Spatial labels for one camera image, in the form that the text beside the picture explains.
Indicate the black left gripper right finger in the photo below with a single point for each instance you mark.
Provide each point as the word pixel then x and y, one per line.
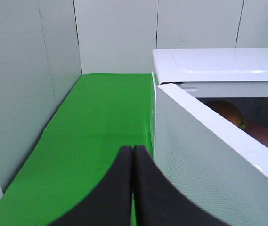
pixel 158 202

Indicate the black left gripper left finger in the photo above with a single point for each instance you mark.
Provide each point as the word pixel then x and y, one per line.
pixel 110 201

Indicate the white microwave door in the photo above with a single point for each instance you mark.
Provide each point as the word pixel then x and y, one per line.
pixel 209 160

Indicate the burger with lettuce and tomato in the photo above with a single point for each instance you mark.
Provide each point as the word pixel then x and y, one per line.
pixel 229 111

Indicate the pink round plate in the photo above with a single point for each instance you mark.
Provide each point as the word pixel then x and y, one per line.
pixel 258 132

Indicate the green table mat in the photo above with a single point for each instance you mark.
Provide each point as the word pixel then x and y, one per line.
pixel 103 112

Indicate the white microwave oven body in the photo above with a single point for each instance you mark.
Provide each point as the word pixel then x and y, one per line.
pixel 189 78

